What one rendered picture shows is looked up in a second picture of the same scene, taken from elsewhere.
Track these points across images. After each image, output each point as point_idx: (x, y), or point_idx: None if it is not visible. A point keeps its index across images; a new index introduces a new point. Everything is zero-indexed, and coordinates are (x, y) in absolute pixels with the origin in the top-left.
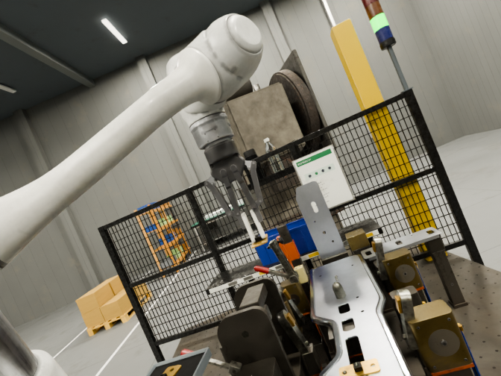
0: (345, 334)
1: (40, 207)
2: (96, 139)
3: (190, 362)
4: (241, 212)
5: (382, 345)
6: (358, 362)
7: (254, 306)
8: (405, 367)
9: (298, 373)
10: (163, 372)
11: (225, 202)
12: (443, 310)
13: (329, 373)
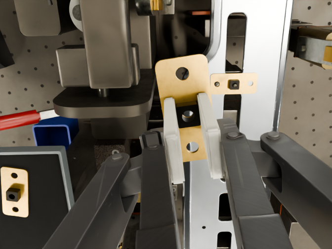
0: (230, 3)
1: None
2: None
3: (40, 168)
4: (168, 161)
5: (272, 50)
6: (236, 82)
7: (130, 107)
8: (280, 93)
9: (148, 32)
10: (1, 176)
11: (119, 227)
12: None
13: None
